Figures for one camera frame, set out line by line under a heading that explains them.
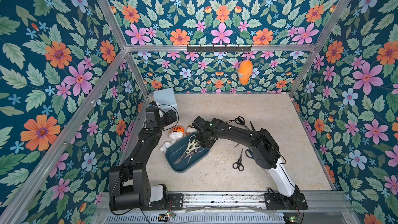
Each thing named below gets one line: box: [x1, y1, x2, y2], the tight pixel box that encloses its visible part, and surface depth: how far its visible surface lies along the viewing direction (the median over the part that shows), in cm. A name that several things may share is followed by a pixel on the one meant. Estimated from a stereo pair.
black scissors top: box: [234, 116, 250, 131], surface depth 106 cm
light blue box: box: [153, 87, 179, 117], surface depth 98 cm
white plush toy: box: [159, 139, 177, 153], surface depth 90 cm
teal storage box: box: [165, 131, 210, 174], surface depth 89 cm
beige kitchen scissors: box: [185, 135, 201, 154], surface depth 90 cm
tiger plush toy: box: [168, 126, 186, 140], surface depth 94 cm
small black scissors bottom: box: [232, 147, 245, 172], surface depth 87 cm
